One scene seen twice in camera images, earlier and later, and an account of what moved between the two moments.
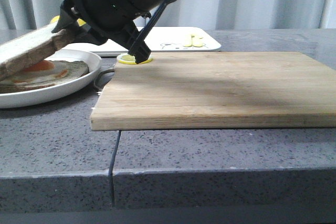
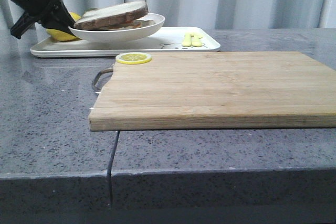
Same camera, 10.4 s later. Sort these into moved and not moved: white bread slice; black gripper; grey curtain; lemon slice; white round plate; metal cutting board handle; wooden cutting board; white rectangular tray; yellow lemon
Moved: yellow lemon; black gripper; white round plate; white bread slice
Not moved: metal cutting board handle; white rectangular tray; wooden cutting board; grey curtain; lemon slice
